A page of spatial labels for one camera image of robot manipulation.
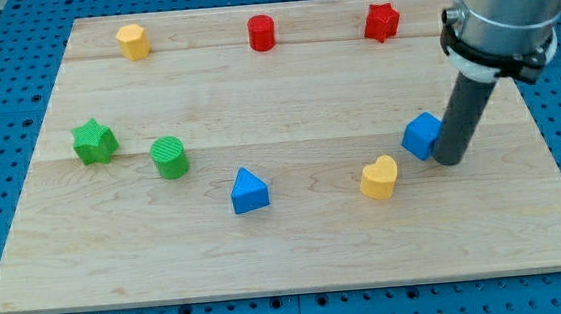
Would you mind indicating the wooden board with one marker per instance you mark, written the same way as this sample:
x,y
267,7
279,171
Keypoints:
x,y
305,117

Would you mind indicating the green cylinder block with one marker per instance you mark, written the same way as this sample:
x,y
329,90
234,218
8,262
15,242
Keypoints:
x,y
169,157

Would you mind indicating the yellow heart block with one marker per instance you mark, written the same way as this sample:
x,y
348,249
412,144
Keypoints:
x,y
379,178

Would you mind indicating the red star block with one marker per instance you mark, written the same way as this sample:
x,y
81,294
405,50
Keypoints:
x,y
381,22

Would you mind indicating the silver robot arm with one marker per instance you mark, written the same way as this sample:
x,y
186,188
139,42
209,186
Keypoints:
x,y
490,39

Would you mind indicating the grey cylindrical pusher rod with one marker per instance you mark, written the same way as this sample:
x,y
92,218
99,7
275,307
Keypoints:
x,y
465,108

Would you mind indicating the green star block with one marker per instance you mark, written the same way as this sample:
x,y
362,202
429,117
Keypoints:
x,y
94,143

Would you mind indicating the yellow hexagon block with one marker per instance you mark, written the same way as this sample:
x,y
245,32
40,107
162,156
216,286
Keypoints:
x,y
133,42

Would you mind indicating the red cylinder block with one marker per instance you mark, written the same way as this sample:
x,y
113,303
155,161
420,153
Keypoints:
x,y
261,32

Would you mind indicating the blue cube block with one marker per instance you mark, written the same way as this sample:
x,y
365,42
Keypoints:
x,y
420,135

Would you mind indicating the blue triangle block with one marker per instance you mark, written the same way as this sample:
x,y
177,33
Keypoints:
x,y
249,192

